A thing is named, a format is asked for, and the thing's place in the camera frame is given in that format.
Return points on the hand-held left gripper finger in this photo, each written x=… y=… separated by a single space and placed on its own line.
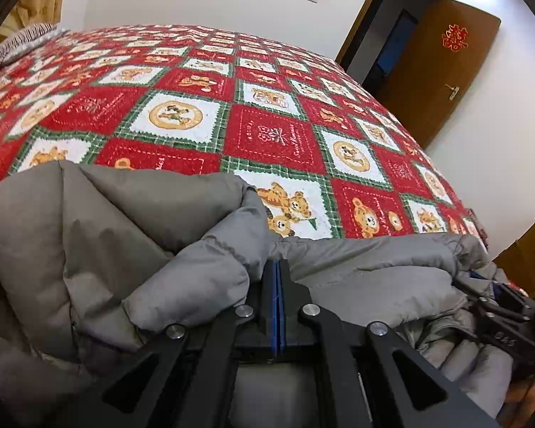
x=273 y=303
x=283 y=303

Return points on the red bear-print bedsheet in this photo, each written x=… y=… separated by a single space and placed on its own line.
x=272 y=133

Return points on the grey puffer jacket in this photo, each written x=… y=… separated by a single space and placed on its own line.
x=116 y=232

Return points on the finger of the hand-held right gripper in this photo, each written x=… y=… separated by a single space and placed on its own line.
x=472 y=287

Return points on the brown wooden door frame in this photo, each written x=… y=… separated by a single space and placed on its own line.
x=361 y=22

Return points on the red paper door decoration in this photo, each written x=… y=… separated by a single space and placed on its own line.
x=454 y=38

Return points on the grey striped pillow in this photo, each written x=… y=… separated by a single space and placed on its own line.
x=18 y=44

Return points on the brown wooden door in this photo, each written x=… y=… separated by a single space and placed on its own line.
x=428 y=71

